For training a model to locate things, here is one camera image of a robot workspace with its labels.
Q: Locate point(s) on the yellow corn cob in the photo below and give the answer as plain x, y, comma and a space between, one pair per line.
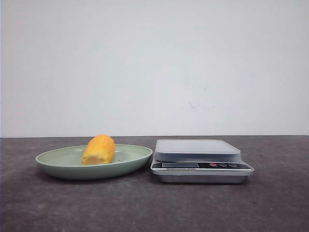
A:
100, 150

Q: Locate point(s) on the silver digital kitchen scale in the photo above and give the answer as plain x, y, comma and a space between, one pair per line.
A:
209, 161

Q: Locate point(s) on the light green round plate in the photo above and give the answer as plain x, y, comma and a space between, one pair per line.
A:
66, 163

